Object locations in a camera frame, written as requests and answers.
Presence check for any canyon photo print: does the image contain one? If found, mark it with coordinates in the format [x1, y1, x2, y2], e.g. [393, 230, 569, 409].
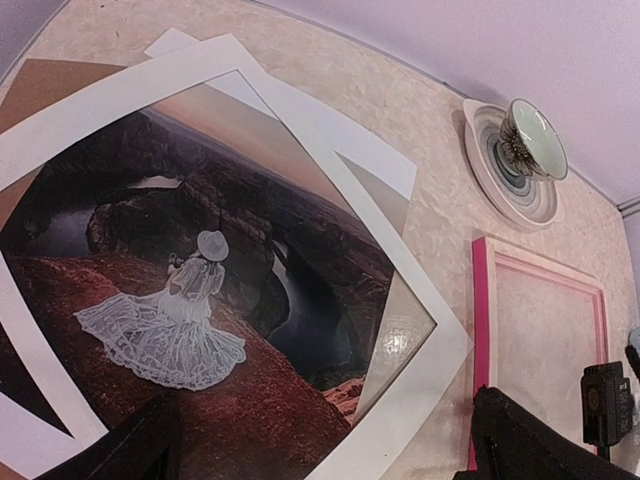
[1, 87, 394, 479]

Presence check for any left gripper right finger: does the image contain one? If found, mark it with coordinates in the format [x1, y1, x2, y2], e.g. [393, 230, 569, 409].
[453, 386, 635, 480]

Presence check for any brown backing board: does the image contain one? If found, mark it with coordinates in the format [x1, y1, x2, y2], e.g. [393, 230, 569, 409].
[1, 59, 134, 225]

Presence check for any green ceramic bowl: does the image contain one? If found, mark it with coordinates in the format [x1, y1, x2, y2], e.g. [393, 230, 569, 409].
[500, 98, 569, 181]

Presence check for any right aluminium corner post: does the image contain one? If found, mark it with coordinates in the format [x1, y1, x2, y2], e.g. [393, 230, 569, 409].
[617, 196, 640, 218]

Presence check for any clear acrylic sheet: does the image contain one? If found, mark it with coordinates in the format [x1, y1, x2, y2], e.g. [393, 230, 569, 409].
[343, 156, 435, 423]

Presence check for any light blue mug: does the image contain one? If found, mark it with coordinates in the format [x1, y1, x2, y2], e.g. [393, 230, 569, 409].
[625, 327, 640, 363]

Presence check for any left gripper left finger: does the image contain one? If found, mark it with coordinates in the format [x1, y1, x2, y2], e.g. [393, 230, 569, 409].
[40, 393, 183, 480]

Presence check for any striped ceramic plate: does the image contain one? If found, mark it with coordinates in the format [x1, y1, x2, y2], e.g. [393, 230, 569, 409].
[462, 98, 565, 231]

